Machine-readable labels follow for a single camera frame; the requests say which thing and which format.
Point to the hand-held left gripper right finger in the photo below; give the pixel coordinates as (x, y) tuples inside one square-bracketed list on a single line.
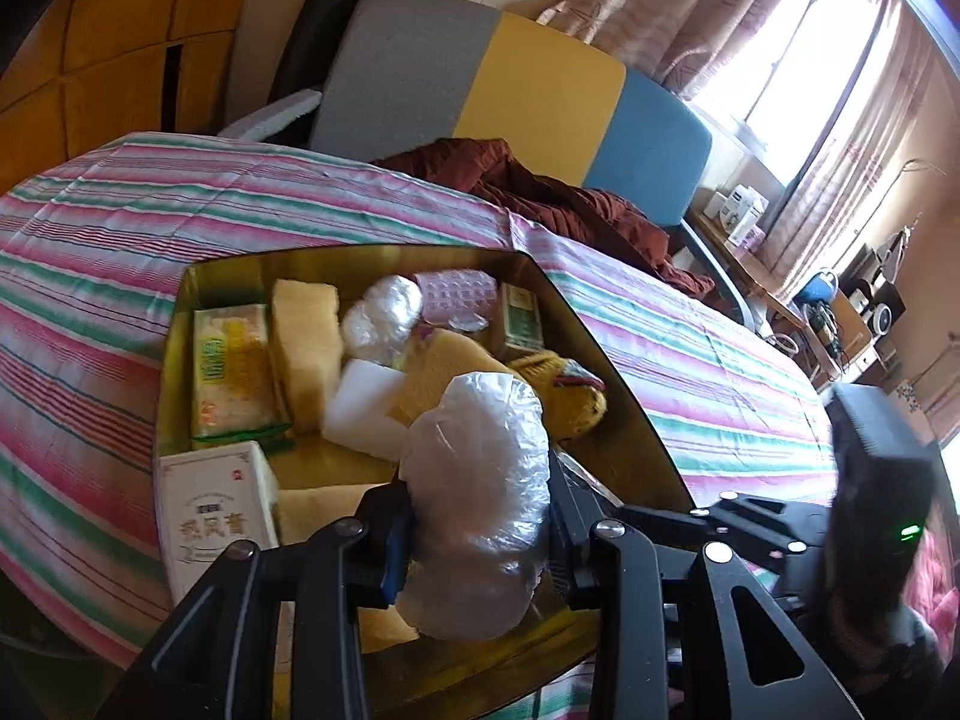
[(581, 577)]

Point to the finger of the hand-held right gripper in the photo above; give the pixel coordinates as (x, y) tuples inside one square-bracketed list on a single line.
[(772, 553), (787, 519)]

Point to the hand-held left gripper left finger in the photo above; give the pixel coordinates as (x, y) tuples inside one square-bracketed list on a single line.
[(394, 562)]

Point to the white plastic-wrapped bundle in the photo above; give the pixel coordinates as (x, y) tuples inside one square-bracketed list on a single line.
[(472, 502), (382, 319)]

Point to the gold metal tin box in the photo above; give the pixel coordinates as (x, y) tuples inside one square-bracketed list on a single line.
[(330, 469)]

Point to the white foam block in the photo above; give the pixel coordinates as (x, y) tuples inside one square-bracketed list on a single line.
[(367, 409)]

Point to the yellow knitted item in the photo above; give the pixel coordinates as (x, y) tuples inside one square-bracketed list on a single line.
[(570, 397)]

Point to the white carton box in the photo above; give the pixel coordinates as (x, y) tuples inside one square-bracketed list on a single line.
[(217, 510)]

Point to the yellow sponge block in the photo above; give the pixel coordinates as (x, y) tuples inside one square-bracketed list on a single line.
[(307, 352), (450, 375)]

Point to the green yellow snack packet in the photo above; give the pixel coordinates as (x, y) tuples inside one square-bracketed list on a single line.
[(232, 375)]

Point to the small green box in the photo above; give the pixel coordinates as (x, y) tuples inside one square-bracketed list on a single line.
[(521, 319)]

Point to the pink hair roller pack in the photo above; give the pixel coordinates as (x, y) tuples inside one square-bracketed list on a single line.
[(457, 292)]

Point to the pink quilt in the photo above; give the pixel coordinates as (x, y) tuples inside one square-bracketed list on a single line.
[(937, 562)]

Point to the white box with black print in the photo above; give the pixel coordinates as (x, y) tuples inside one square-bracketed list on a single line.
[(913, 399)]

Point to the brown cardboard box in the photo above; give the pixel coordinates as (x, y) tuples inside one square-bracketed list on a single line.
[(855, 330)]

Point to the white round-faced speaker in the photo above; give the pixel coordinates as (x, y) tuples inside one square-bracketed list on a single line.
[(881, 317)]

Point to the blue round object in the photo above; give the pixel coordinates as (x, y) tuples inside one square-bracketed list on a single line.
[(816, 289)]

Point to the wooden side table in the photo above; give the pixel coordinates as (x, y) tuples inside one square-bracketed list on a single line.
[(750, 270)]

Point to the small pink box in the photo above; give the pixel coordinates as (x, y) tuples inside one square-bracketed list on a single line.
[(754, 240)]

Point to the tall white carton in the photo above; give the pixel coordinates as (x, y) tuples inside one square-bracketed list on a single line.
[(750, 214)]

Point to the white box with round print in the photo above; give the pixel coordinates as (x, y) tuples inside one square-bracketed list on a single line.
[(724, 211)]

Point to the patterned pink curtain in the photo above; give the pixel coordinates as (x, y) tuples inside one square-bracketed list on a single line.
[(847, 165)]

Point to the maroon padded jacket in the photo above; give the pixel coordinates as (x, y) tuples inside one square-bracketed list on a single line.
[(585, 210)]

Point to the striped tablecloth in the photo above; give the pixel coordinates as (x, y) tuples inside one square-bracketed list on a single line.
[(75, 277)]

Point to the window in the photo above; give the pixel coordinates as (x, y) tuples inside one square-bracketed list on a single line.
[(810, 75)]

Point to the grey yellow blue chair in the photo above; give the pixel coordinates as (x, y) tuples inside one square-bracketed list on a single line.
[(525, 82)]

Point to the patterned beige curtain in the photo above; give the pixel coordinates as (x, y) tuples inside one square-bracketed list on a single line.
[(675, 7)]

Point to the black rolled mat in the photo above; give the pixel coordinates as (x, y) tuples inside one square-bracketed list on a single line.
[(315, 30)]

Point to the wooden wardrobe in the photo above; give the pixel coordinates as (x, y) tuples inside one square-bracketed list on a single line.
[(97, 37)]

